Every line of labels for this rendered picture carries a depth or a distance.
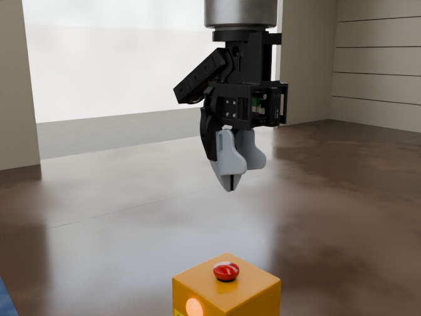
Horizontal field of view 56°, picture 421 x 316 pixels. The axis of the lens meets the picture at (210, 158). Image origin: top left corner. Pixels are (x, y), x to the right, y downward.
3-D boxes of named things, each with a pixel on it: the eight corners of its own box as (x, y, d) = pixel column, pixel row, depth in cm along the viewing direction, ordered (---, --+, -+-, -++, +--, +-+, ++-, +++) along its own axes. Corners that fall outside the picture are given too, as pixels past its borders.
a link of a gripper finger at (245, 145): (255, 199, 53) (257, 130, 50) (224, 188, 57) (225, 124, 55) (271, 194, 55) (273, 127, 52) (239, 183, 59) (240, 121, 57)
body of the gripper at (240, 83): (247, 136, 47) (249, 28, 44) (198, 126, 53) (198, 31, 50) (287, 128, 52) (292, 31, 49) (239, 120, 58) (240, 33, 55)
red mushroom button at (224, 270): (226, 267, 63) (226, 255, 62) (245, 277, 60) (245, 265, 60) (207, 276, 60) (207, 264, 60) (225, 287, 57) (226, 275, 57)
